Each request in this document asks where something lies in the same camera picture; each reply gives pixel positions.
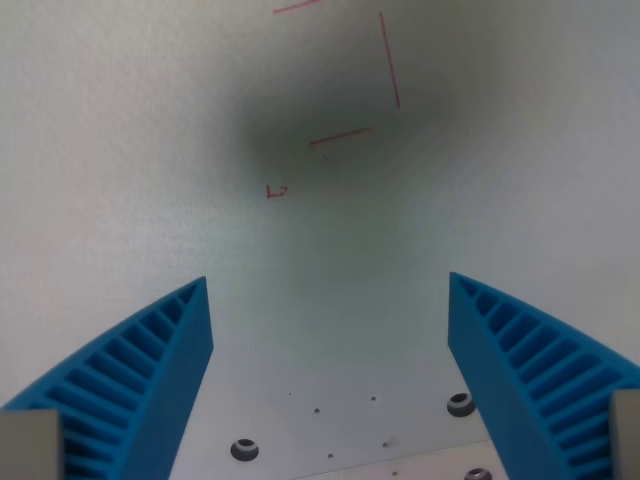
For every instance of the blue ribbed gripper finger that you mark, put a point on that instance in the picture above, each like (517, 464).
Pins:
(150, 380)
(525, 380)

